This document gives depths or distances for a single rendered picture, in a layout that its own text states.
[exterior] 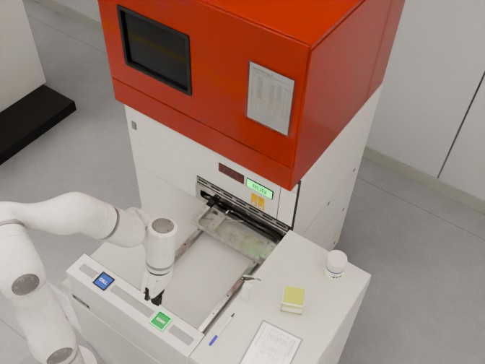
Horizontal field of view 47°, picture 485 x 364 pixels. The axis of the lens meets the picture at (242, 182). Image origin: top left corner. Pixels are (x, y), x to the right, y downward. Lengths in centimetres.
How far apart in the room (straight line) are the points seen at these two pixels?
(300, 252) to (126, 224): 86
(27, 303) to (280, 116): 87
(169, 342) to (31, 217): 77
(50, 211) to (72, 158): 253
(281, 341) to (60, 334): 71
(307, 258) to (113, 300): 70
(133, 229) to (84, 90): 295
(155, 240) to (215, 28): 63
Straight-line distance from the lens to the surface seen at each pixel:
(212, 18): 165
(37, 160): 385
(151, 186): 258
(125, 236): 140
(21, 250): 127
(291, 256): 205
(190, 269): 217
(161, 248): 155
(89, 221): 129
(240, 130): 183
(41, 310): 149
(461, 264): 345
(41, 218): 128
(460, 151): 350
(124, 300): 197
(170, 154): 230
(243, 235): 219
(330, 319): 194
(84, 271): 206
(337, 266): 194
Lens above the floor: 265
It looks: 49 degrees down
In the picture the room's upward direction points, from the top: 3 degrees clockwise
